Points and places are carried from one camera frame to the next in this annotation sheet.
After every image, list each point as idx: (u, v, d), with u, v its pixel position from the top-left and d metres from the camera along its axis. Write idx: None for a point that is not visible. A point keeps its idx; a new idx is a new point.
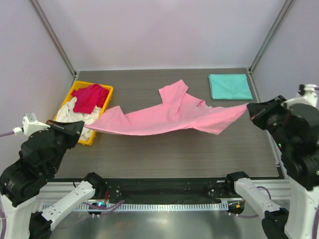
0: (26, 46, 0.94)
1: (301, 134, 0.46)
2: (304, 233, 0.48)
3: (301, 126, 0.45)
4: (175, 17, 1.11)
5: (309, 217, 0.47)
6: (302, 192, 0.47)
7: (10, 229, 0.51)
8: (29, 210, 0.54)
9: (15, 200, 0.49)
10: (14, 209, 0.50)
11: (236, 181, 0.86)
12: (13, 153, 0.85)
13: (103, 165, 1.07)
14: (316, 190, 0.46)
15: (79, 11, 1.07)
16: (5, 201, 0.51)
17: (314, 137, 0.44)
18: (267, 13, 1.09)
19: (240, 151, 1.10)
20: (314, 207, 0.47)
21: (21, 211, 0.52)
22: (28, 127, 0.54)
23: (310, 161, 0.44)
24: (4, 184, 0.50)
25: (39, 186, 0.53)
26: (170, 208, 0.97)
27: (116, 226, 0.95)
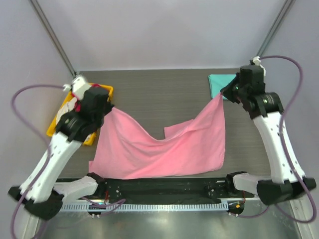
0: (27, 47, 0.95)
1: (249, 81, 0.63)
2: (281, 164, 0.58)
3: (247, 76, 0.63)
4: (175, 18, 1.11)
5: (278, 143, 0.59)
6: (262, 122, 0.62)
7: (50, 168, 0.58)
8: (67, 158, 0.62)
9: (72, 137, 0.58)
10: (65, 146, 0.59)
11: (236, 177, 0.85)
12: (13, 153, 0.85)
13: None
14: (270, 117, 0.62)
15: (79, 11, 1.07)
16: (57, 139, 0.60)
17: (260, 82, 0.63)
18: (268, 13, 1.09)
19: (240, 150, 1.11)
20: (277, 133, 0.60)
21: (67, 154, 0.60)
22: (81, 86, 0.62)
23: (260, 99, 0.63)
24: (64, 122, 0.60)
25: (90, 130, 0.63)
26: (170, 208, 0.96)
27: (116, 226, 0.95)
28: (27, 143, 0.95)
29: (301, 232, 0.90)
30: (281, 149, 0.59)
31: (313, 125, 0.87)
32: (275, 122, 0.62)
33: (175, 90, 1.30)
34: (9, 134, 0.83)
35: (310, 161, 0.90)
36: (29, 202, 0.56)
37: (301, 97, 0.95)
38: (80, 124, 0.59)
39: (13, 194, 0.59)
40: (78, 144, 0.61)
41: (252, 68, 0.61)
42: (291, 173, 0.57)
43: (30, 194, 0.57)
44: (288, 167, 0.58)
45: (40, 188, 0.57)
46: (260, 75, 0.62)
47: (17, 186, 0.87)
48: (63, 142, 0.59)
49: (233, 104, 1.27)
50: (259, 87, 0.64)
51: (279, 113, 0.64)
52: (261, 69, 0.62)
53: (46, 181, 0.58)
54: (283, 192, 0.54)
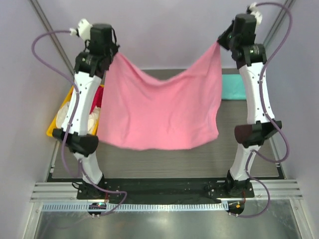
0: (27, 46, 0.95)
1: (241, 31, 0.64)
2: (256, 108, 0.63)
3: (240, 26, 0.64)
4: (175, 17, 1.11)
5: (255, 90, 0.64)
6: (245, 71, 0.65)
7: (82, 104, 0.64)
8: (91, 96, 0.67)
9: (94, 70, 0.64)
10: (89, 81, 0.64)
11: (231, 170, 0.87)
12: (13, 152, 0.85)
13: (103, 165, 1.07)
14: (253, 66, 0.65)
15: (79, 11, 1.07)
16: (80, 76, 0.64)
17: (251, 31, 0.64)
18: (267, 13, 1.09)
19: (232, 151, 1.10)
20: (257, 82, 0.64)
21: (92, 90, 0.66)
22: (85, 29, 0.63)
23: (246, 49, 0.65)
24: (81, 61, 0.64)
25: (105, 65, 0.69)
26: (170, 208, 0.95)
27: (116, 226, 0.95)
28: (27, 142, 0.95)
29: (300, 232, 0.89)
30: (258, 93, 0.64)
31: (311, 125, 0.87)
32: (257, 71, 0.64)
33: None
34: (9, 134, 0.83)
35: (309, 160, 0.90)
36: (73, 136, 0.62)
37: (299, 97, 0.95)
38: (97, 59, 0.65)
39: (56, 134, 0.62)
40: (99, 80, 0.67)
41: (246, 18, 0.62)
42: (263, 115, 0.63)
43: (73, 130, 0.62)
44: (261, 110, 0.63)
45: (80, 121, 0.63)
46: (252, 26, 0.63)
47: (17, 185, 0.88)
48: (86, 78, 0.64)
49: (233, 104, 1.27)
50: (249, 38, 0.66)
51: (262, 62, 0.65)
52: (253, 18, 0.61)
53: (82, 117, 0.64)
54: (253, 130, 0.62)
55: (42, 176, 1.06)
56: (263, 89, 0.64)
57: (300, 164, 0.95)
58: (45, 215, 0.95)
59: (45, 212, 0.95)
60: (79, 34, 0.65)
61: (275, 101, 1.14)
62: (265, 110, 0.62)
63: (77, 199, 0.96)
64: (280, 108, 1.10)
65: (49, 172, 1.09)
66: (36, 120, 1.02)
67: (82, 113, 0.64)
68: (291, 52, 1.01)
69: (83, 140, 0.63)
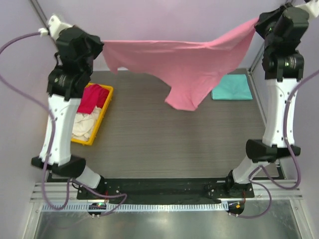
0: (26, 47, 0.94)
1: (283, 36, 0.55)
2: (276, 130, 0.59)
3: (284, 28, 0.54)
4: (175, 17, 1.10)
5: (281, 109, 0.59)
6: (274, 85, 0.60)
7: (60, 131, 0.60)
8: (72, 119, 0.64)
9: (68, 94, 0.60)
10: (65, 105, 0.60)
11: (233, 170, 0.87)
12: (13, 153, 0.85)
13: (101, 165, 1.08)
14: (284, 82, 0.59)
15: (79, 11, 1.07)
16: (55, 100, 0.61)
17: (295, 39, 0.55)
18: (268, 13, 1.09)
19: (242, 151, 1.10)
20: (284, 100, 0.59)
21: (70, 114, 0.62)
22: (57, 28, 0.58)
23: (282, 59, 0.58)
24: (54, 82, 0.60)
25: (84, 81, 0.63)
26: (170, 208, 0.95)
27: (116, 226, 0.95)
28: (27, 142, 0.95)
29: (301, 232, 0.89)
30: (282, 115, 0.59)
31: (312, 125, 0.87)
32: (287, 89, 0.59)
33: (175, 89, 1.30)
34: (9, 134, 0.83)
35: (309, 161, 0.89)
36: (53, 167, 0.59)
37: (300, 98, 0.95)
38: (72, 81, 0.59)
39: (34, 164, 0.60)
40: (77, 101, 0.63)
41: (295, 21, 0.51)
42: (281, 139, 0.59)
43: (53, 160, 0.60)
44: (281, 133, 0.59)
45: (60, 150, 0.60)
46: (298, 33, 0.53)
47: (17, 185, 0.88)
48: (62, 103, 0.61)
49: (233, 104, 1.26)
50: (291, 45, 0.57)
51: (296, 78, 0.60)
52: (303, 24, 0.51)
53: (61, 145, 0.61)
54: (266, 153, 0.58)
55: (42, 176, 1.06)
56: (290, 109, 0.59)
57: (300, 164, 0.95)
58: (45, 215, 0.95)
59: (45, 212, 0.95)
60: (51, 33, 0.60)
61: None
62: (285, 135, 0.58)
63: (77, 199, 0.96)
64: None
65: (49, 172, 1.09)
66: (36, 121, 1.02)
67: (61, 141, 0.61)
68: None
69: (64, 169, 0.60)
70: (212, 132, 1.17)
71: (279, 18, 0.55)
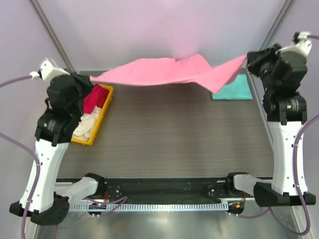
0: (26, 47, 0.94)
1: (282, 79, 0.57)
2: (286, 177, 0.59)
3: (284, 70, 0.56)
4: (174, 16, 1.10)
5: (288, 156, 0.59)
6: (278, 129, 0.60)
7: (44, 176, 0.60)
8: (58, 163, 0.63)
9: (56, 140, 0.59)
10: (52, 150, 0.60)
11: (236, 176, 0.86)
12: (13, 154, 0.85)
13: (101, 165, 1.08)
14: (288, 125, 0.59)
15: (78, 12, 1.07)
16: (42, 145, 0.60)
17: (294, 82, 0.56)
18: (268, 13, 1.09)
19: (240, 151, 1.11)
20: (291, 145, 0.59)
21: (56, 159, 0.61)
22: (49, 72, 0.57)
23: (284, 102, 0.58)
24: (43, 127, 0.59)
25: (73, 126, 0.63)
26: (170, 208, 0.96)
27: (116, 226, 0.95)
28: (27, 142, 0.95)
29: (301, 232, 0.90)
30: (291, 161, 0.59)
31: (313, 126, 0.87)
32: (292, 133, 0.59)
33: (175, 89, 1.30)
34: (9, 134, 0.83)
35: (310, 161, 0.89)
36: (32, 215, 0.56)
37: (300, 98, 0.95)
38: (60, 126, 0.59)
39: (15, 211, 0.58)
40: (64, 145, 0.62)
41: (293, 67, 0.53)
42: (293, 186, 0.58)
43: (33, 206, 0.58)
44: (292, 180, 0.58)
45: (41, 197, 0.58)
46: (298, 76, 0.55)
47: (18, 185, 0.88)
48: (49, 147, 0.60)
49: (233, 104, 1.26)
50: (291, 87, 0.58)
51: (301, 122, 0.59)
52: (303, 69, 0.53)
53: (45, 190, 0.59)
54: (279, 203, 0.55)
55: None
56: (298, 154, 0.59)
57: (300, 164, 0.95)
58: None
59: None
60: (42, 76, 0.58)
61: None
62: (296, 182, 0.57)
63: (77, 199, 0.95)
64: None
65: None
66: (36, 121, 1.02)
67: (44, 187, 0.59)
68: None
69: (48, 213, 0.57)
70: (212, 132, 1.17)
71: (277, 62, 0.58)
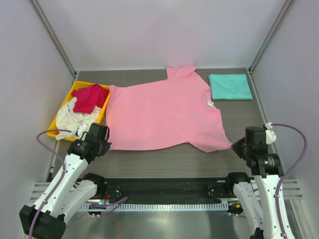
0: (26, 47, 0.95)
1: (253, 141, 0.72)
2: (273, 225, 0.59)
3: (251, 136, 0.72)
4: (175, 16, 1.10)
5: (272, 205, 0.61)
6: (261, 182, 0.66)
7: (66, 180, 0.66)
8: (76, 177, 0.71)
9: (84, 154, 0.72)
10: (78, 163, 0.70)
11: (236, 183, 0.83)
12: (12, 154, 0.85)
13: (109, 166, 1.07)
14: (268, 178, 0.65)
15: (78, 12, 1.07)
16: (71, 158, 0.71)
17: (262, 142, 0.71)
18: (267, 13, 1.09)
19: None
20: (273, 195, 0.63)
21: (77, 172, 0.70)
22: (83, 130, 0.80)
23: (261, 159, 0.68)
24: (76, 146, 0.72)
25: (94, 154, 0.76)
26: (170, 208, 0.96)
27: (116, 226, 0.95)
28: (27, 143, 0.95)
29: (301, 232, 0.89)
30: (275, 211, 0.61)
31: (312, 125, 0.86)
32: (272, 184, 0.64)
33: (175, 89, 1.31)
34: (8, 134, 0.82)
35: (310, 161, 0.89)
36: (44, 215, 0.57)
37: (300, 98, 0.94)
38: (89, 148, 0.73)
39: (25, 211, 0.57)
40: (86, 164, 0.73)
41: (255, 130, 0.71)
42: (281, 235, 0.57)
43: (46, 208, 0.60)
44: (279, 228, 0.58)
45: (56, 200, 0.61)
46: (263, 138, 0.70)
47: (18, 186, 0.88)
48: (77, 159, 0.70)
49: (233, 104, 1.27)
50: (262, 149, 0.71)
51: (278, 176, 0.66)
52: (262, 130, 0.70)
53: (61, 195, 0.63)
54: None
55: (42, 176, 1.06)
56: (280, 205, 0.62)
57: (300, 164, 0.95)
58: None
59: None
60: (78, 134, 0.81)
61: (275, 101, 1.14)
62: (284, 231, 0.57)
63: None
64: (280, 107, 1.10)
65: (49, 172, 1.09)
66: (36, 121, 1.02)
67: (61, 192, 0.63)
68: (292, 52, 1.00)
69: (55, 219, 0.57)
70: None
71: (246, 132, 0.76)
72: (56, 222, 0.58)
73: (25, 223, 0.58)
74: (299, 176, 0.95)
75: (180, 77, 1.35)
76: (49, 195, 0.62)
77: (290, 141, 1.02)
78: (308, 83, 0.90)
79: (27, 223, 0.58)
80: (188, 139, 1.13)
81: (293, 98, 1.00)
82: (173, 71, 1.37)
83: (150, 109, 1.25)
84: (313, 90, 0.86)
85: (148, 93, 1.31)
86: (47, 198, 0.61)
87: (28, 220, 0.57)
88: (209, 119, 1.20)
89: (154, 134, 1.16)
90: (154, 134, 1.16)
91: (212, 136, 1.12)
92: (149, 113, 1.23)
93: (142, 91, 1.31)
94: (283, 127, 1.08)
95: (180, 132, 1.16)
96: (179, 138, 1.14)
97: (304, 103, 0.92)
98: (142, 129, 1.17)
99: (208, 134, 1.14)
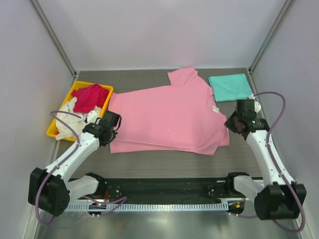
0: (26, 48, 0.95)
1: (243, 109, 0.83)
2: (270, 169, 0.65)
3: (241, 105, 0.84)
4: (175, 16, 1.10)
5: (265, 152, 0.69)
6: (252, 139, 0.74)
7: (80, 150, 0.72)
8: (86, 153, 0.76)
9: (98, 133, 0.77)
10: (92, 139, 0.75)
11: (236, 177, 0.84)
12: (12, 154, 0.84)
13: (109, 167, 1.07)
14: (258, 132, 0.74)
15: (78, 12, 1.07)
16: (87, 135, 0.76)
17: (251, 110, 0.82)
18: (267, 13, 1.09)
19: (240, 151, 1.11)
20: (264, 145, 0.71)
21: (89, 148, 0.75)
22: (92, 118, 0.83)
23: (249, 121, 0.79)
24: (91, 126, 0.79)
25: (106, 138, 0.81)
26: (170, 208, 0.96)
27: (116, 226, 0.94)
28: (27, 142, 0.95)
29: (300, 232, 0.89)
30: (269, 156, 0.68)
31: (312, 124, 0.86)
32: (262, 137, 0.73)
33: (175, 90, 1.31)
34: (8, 134, 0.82)
35: (309, 161, 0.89)
36: (54, 179, 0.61)
37: (300, 98, 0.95)
38: (103, 130, 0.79)
39: (36, 174, 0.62)
40: (98, 144, 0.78)
41: (244, 99, 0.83)
42: (279, 176, 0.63)
43: (57, 173, 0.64)
44: (277, 172, 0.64)
45: (67, 168, 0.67)
46: (250, 105, 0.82)
47: (19, 186, 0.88)
48: (89, 138, 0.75)
49: (233, 104, 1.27)
50: (251, 115, 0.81)
51: (266, 130, 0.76)
52: (249, 99, 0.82)
53: (73, 162, 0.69)
54: (272, 194, 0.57)
55: None
56: (272, 151, 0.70)
57: (300, 163, 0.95)
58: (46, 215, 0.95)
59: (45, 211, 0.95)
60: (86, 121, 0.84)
61: (275, 100, 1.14)
62: (281, 171, 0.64)
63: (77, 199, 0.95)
64: (280, 107, 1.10)
65: None
66: (36, 121, 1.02)
67: (73, 162, 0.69)
68: (291, 52, 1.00)
69: (62, 185, 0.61)
70: None
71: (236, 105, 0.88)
72: (62, 190, 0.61)
73: (33, 186, 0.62)
74: (299, 176, 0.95)
75: (182, 80, 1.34)
76: (62, 162, 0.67)
77: (290, 141, 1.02)
78: (307, 83, 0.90)
79: (35, 186, 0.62)
80: (189, 144, 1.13)
81: (292, 98, 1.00)
82: (177, 73, 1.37)
83: (151, 111, 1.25)
84: (312, 90, 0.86)
85: (147, 93, 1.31)
86: (60, 164, 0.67)
87: (37, 183, 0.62)
88: (211, 119, 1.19)
89: (156, 137, 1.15)
90: (156, 138, 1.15)
91: (212, 139, 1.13)
92: (151, 114, 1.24)
93: (140, 91, 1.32)
94: (283, 127, 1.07)
95: (182, 135, 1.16)
96: (180, 142, 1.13)
97: (304, 103, 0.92)
98: (143, 131, 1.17)
99: (209, 137, 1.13)
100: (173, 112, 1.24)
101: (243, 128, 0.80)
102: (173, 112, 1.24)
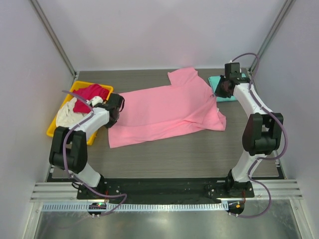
0: (26, 47, 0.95)
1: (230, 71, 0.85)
2: (252, 106, 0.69)
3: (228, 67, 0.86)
4: (175, 16, 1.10)
5: (247, 96, 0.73)
6: (238, 91, 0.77)
7: (95, 117, 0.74)
8: (98, 124, 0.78)
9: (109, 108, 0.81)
10: (103, 110, 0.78)
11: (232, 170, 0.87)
12: (11, 152, 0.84)
13: (109, 167, 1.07)
14: (241, 85, 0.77)
15: (78, 12, 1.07)
16: (97, 109, 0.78)
17: (237, 70, 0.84)
18: (267, 13, 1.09)
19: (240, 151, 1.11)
20: (247, 91, 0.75)
21: (101, 119, 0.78)
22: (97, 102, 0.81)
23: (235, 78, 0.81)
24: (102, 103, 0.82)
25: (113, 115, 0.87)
26: (170, 208, 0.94)
27: (116, 226, 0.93)
28: (26, 141, 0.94)
29: (300, 232, 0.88)
30: (250, 97, 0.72)
31: (312, 124, 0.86)
32: (245, 86, 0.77)
33: (175, 90, 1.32)
34: (8, 133, 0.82)
35: (310, 160, 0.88)
36: (77, 132, 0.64)
37: (299, 98, 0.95)
38: (112, 105, 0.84)
39: (60, 130, 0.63)
40: (107, 119, 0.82)
41: (231, 61, 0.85)
42: (260, 109, 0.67)
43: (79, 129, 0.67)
44: (258, 107, 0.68)
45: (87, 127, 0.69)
46: (236, 66, 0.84)
47: (18, 185, 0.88)
48: (102, 110, 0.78)
49: (232, 105, 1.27)
50: (237, 75, 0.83)
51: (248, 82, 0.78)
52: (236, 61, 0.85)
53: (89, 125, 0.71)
54: (254, 120, 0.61)
55: (42, 176, 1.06)
56: (255, 94, 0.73)
57: (299, 163, 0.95)
58: (45, 215, 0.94)
59: (45, 212, 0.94)
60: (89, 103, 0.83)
61: (275, 100, 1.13)
62: (261, 105, 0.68)
63: (77, 199, 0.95)
64: (279, 106, 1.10)
65: (49, 172, 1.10)
66: (36, 120, 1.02)
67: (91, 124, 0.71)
68: (291, 51, 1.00)
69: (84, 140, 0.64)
70: (212, 131, 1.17)
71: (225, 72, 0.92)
72: (84, 145, 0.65)
73: (55, 143, 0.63)
74: (299, 176, 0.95)
75: (182, 80, 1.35)
76: (81, 122, 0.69)
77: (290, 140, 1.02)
78: (307, 82, 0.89)
79: (59, 143, 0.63)
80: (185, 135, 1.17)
81: (293, 97, 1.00)
82: (177, 73, 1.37)
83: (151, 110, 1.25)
84: (312, 89, 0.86)
85: (147, 94, 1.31)
86: (80, 123, 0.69)
87: (61, 139, 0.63)
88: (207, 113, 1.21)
89: (156, 135, 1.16)
90: (156, 136, 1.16)
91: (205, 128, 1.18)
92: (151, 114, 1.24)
93: (140, 91, 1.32)
94: None
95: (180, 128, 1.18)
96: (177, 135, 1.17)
97: (304, 102, 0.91)
98: (143, 129, 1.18)
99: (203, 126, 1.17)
100: (174, 112, 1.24)
101: (231, 86, 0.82)
102: (173, 112, 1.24)
